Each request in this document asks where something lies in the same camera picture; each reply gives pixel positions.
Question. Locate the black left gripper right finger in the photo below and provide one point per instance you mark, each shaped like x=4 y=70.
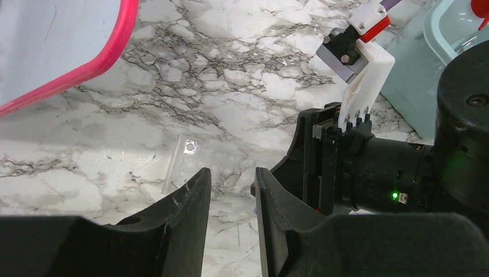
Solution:
x=295 y=240

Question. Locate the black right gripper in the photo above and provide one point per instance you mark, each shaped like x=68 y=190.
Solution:
x=336 y=170

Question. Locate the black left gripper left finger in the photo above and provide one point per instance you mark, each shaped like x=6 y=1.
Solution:
x=165 y=239

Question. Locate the clear plastic well plate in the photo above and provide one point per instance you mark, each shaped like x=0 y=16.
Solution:
x=232 y=170

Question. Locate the teal plastic bin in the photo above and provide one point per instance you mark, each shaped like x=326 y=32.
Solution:
x=437 y=34

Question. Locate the red pipette in bin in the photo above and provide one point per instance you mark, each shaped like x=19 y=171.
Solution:
x=480 y=10

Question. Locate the pink framed whiteboard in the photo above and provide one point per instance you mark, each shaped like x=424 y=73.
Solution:
x=50 y=46

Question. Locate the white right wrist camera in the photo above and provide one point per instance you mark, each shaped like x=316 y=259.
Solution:
x=356 y=58

